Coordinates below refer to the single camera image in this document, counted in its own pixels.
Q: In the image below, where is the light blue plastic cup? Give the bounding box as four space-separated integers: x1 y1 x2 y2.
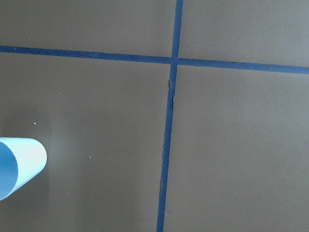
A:
0 137 47 200

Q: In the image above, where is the horizontal blue tape strip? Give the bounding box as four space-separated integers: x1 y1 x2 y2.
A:
0 45 309 74

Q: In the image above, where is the vertical blue tape strip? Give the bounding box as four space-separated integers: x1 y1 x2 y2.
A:
156 0 183 232

